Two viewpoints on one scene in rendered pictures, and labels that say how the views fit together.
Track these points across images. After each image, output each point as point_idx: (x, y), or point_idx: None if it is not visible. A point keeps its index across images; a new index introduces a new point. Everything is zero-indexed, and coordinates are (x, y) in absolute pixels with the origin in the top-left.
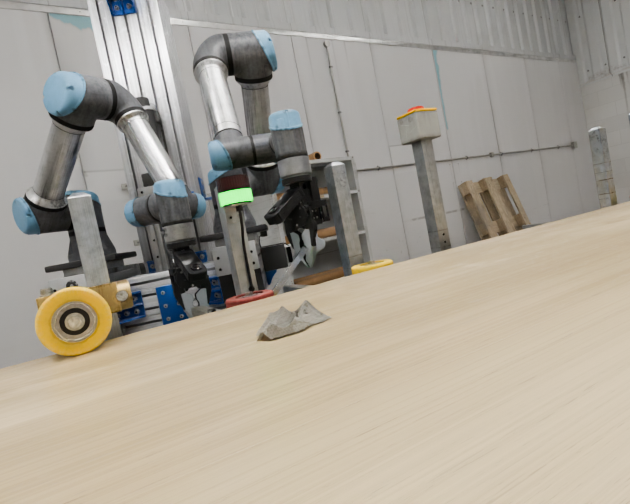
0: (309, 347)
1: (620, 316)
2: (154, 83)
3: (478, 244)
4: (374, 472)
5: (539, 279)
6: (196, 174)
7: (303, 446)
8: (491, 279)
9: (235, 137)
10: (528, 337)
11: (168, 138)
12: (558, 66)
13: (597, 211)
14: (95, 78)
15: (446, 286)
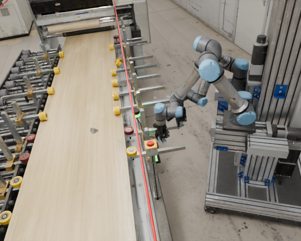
0: (83, 130)
1: (62, 145)
2: (272, 29)
3: (122, 172)
4: (62, 129)
5: (77, 151)
6: (274, 82)
7: (67, 127)
8: (84, 149)
9: (172, 98)
10: (66, 140)
11: (265, 60)
12: None
13: (129, 229)
14: (202, 42)
15: (89, 146)
